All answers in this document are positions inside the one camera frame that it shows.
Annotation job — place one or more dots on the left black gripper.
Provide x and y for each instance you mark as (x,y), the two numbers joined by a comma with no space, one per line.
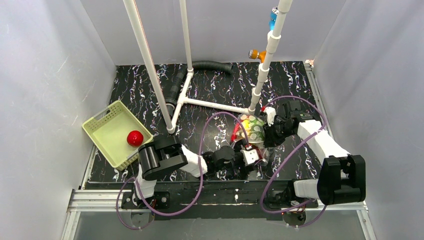
(240,145)

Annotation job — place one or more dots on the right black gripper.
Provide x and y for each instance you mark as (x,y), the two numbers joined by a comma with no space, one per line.
(269,134)

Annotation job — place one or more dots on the clear polka dot zip bag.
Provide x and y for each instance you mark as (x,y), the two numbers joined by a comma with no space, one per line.
(250,132)

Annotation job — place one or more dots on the red fake apple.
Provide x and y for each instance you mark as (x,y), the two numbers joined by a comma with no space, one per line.
(135,138)

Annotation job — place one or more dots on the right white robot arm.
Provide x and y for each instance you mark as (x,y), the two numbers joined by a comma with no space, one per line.
(342,177)

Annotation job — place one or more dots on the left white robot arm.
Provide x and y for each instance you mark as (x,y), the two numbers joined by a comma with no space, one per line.
(162,157)

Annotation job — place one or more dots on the orange clamp knob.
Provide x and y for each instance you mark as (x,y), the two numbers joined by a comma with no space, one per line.
(254,54)

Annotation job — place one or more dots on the blue clamp knob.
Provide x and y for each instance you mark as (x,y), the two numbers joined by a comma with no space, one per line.
(273,16)

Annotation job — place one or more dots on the light green plastic basket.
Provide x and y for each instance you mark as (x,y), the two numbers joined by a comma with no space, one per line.
(109,130)

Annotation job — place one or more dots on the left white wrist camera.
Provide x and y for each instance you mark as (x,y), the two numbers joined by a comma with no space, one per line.
(250,157)

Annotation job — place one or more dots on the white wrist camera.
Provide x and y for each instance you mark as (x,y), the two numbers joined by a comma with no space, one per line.
(270,113)
(250,157)

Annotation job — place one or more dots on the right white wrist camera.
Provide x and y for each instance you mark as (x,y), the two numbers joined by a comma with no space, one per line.
(270,113)

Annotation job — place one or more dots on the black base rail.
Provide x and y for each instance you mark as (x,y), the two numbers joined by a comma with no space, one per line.
(233,199)

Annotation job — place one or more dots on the white PVC pipe frame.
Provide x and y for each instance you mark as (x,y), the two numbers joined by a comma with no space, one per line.
(171,106)

